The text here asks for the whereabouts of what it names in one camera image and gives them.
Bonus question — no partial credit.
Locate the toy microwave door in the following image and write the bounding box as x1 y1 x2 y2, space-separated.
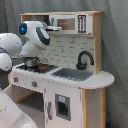
49 15 86 34

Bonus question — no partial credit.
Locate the white oven door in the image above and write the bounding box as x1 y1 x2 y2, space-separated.
3 85 14 100

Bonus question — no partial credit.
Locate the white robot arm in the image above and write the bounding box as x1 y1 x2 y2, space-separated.
0 21 50 128

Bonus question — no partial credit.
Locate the wooden toy kitchen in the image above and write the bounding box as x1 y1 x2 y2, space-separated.
10 11 114 128

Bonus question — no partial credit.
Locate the grey toy sink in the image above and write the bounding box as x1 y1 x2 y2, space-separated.
53 68 93 81

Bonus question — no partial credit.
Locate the black toy faucet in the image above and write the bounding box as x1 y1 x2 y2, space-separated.
76 51 94 70

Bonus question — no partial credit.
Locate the black toy stovetop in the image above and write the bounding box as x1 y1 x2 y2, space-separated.
18 64 56 74

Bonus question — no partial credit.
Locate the small silver pot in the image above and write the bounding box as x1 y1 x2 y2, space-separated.
24 57 40 67

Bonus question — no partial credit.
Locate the right red stove knob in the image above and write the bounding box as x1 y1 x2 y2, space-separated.
31 81 37 87

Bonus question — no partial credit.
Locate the red stove knob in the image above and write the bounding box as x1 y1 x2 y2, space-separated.
12 76 19 83
31 81 37 87

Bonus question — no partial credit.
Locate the grey range hood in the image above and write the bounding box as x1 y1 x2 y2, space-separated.
42 22 62 31

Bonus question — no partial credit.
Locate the white cupboard door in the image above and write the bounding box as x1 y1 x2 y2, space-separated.
44 82 83 128

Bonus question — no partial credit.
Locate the left red stove knob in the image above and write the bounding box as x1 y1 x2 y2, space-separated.
12 76 19 83

